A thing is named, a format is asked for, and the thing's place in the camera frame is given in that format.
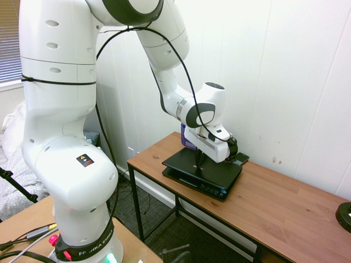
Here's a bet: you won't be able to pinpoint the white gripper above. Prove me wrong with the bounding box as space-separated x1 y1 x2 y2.
183 127 230 169

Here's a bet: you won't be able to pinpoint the black laptop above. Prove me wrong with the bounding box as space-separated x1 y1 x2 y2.
161 147 244 203

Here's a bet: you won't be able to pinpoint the blue bottle with red cap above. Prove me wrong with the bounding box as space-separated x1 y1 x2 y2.
180 123 196 151

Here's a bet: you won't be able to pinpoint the black metal clamp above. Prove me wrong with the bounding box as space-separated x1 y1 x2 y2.
160 243 191 263

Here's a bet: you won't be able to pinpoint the teal pillow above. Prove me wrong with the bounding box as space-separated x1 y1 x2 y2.
83 130 100 146

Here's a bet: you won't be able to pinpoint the grey headboard panel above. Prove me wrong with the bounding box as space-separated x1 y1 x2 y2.
82 79 114 165

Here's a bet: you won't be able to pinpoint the black round lamp base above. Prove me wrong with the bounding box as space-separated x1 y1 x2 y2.
335 202 351 235

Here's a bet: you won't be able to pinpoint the black tripod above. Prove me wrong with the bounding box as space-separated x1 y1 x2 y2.
0 166 39 204

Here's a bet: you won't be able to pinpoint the white patterned bedding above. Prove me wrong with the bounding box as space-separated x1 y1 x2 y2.
0 145 50 220

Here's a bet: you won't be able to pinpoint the white pillow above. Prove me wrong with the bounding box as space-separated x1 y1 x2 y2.
2 100 29 157

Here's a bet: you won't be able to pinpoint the window blinds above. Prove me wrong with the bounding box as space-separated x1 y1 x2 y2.
0 0 24 85

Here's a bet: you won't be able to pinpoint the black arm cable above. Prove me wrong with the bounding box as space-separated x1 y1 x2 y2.
94 26 237 228

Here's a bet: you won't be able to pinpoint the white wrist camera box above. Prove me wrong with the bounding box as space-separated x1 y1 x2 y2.
207 124 233 144

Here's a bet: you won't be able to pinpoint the black floor cable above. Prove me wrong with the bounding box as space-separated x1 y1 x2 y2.
117 167 155 218

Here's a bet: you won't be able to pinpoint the wooden desk with black frame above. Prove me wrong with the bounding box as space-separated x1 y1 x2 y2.
127 131 351 263

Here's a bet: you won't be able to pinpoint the grey cable adapter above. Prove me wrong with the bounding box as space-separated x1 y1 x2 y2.
25 223 59 241

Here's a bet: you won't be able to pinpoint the grey cable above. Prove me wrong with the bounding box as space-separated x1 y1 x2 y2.
15 232 59 263

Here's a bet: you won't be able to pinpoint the black cable tie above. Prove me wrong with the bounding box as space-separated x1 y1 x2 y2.
21 73 97 86

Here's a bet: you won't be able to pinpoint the thick black cable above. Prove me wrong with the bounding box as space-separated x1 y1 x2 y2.
0 250 57 263

